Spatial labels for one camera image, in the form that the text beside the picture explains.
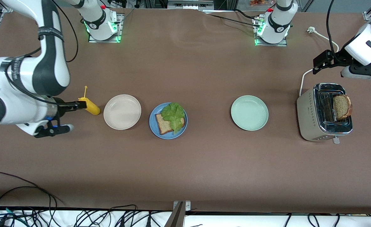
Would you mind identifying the green lettuce leaf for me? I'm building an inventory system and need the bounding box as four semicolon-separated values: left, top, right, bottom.
160;102;186;135

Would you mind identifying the brown toast slice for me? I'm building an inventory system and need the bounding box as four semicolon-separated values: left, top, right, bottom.
155;113;186;135
333;95;353;119

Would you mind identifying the aluminium table edge bracket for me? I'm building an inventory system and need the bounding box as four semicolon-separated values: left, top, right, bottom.
164;201;192;227

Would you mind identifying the beige and chrome toaster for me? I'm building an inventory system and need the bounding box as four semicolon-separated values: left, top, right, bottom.
297;83;353;145

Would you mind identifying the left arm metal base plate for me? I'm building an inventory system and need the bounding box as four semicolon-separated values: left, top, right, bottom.
253;16;288;47

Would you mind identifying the yellow squeeze bottle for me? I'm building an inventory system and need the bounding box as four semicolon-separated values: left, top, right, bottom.
78;86;101;116

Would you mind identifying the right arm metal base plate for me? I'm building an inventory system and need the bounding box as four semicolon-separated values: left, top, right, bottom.
88;13;125;44

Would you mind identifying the pale green plate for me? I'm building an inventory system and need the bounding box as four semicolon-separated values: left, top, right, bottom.
231;95;269;131

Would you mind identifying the cream plate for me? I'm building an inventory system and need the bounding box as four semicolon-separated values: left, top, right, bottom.
103;94;142;130

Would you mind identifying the blue plate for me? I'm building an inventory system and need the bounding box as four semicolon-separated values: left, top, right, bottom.
149;102;188;139

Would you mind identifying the white toaster power cord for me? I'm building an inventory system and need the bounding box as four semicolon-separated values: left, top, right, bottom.
299;26;340;96

